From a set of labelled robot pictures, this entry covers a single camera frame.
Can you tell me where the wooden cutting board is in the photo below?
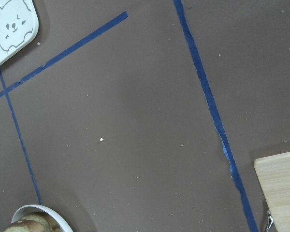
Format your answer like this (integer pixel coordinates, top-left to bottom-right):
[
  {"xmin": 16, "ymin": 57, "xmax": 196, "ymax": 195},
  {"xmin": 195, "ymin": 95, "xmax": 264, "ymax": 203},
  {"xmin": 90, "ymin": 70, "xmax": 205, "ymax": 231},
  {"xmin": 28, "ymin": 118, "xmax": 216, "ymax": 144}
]
[{"xmin": 254, "ymin": 152, "xmax": 290, "ymax": 232}]

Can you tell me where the white plate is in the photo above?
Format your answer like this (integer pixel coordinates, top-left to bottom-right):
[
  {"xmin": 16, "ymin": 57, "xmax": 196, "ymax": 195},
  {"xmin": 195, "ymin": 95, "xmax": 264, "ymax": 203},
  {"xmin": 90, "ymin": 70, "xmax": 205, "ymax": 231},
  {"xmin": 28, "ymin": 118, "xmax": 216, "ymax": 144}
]
[{"xmin": 11, "ymin": 204, "xmax": 73, "ymax": 232}]

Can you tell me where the bread slice toast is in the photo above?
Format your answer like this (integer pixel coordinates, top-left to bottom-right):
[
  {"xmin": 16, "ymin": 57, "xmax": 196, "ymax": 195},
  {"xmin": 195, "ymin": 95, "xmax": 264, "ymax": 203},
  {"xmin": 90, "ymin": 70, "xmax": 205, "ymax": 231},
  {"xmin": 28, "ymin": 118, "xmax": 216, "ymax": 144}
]
[{"xmin": 3, "ymin": 212, "xmax": 62, "ymax": 232}]

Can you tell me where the cream bear tray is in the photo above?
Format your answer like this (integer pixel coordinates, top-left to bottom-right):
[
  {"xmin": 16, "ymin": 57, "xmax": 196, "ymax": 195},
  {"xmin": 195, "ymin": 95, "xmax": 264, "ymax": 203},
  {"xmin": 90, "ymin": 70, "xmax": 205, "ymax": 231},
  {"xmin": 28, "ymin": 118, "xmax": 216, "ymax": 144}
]
[{"xmin": 0, "ymin": 0, "xmax": 39, "ymax": 65}]

